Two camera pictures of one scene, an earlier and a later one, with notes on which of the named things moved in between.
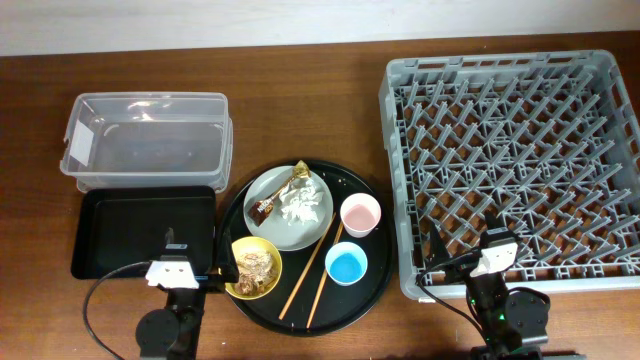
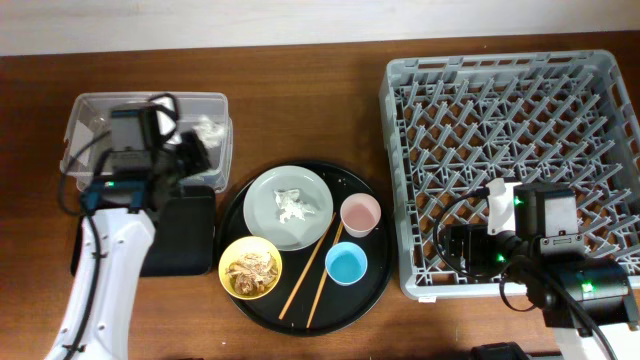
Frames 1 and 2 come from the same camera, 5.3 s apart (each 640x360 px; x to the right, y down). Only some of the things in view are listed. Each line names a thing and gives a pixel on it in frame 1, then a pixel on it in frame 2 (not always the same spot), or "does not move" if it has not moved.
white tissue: (300, 201) → (211, 132)
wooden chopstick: (322, 285) does not move
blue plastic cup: (346, 263) does not move
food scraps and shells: (255, 272) does not move
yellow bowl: (259, 266) does not move
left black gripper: (227, 270) → (199, 162)
